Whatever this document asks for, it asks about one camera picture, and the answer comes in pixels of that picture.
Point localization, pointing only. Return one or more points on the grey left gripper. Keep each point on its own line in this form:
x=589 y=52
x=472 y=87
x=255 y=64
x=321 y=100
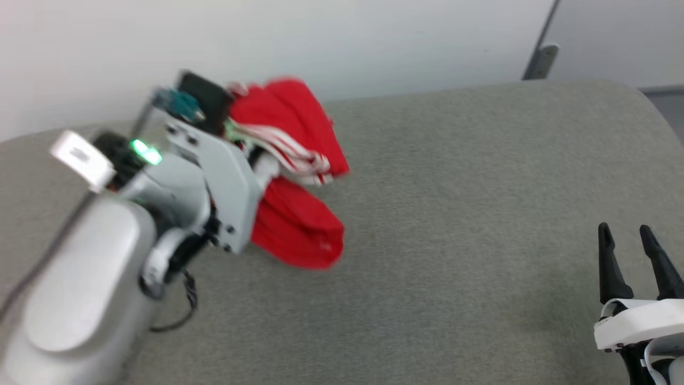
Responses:
x=230 y=187

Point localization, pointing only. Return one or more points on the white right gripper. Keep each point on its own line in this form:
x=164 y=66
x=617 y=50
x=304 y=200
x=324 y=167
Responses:
x=641 y=321

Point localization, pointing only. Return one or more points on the red garment with white stripes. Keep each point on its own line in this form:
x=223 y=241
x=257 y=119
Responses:
x=299 y=224

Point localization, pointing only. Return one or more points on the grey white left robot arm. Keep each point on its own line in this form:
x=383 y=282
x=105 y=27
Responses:
x=80 y=278

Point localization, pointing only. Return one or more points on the grey fabric sofa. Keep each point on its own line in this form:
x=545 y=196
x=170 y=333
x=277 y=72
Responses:
x=454 y=214

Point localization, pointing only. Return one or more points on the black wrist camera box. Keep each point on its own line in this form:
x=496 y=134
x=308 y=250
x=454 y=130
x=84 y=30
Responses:
x=206 y=99

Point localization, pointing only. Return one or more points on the grey metal door bracket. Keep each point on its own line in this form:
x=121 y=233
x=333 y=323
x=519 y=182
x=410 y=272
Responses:
x=545 y=61

